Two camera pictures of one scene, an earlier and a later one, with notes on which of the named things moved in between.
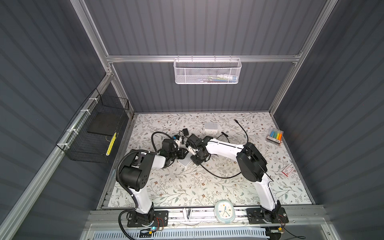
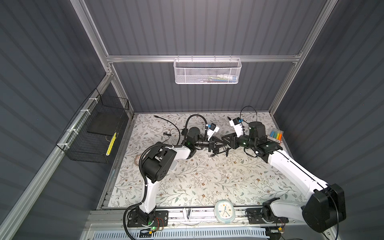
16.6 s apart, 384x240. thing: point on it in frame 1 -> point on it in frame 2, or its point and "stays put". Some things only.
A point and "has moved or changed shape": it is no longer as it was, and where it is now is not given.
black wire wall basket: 93,135 stays put
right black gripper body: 197,158 -> 234,141
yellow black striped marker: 111,143 stays put
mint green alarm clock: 224,211 stays put
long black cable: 225,178 has moved or changed shape
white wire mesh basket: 204,71 stays put
